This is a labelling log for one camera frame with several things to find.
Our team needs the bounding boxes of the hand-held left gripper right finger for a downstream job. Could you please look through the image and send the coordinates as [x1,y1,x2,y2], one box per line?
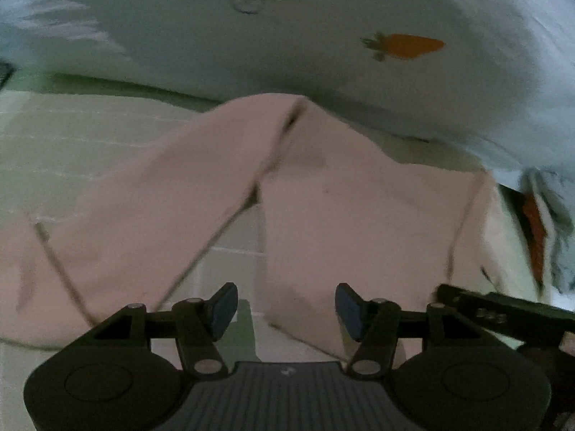
[335,283,508,380]

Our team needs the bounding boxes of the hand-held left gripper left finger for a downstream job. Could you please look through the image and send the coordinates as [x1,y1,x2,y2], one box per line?
[67,282,239,375]

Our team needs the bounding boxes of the white cloth with orange patch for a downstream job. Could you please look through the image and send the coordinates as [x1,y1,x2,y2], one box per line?
[516,168,575,295]

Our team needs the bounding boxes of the white carrot print quilt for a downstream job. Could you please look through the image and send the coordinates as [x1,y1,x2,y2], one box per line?
[0,0,575,180]

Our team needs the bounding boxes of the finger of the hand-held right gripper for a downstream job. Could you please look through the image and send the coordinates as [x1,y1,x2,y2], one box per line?
[437,283,466,310]

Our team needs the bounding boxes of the pink pants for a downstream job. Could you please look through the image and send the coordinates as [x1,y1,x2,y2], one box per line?
[0,93,499,364]

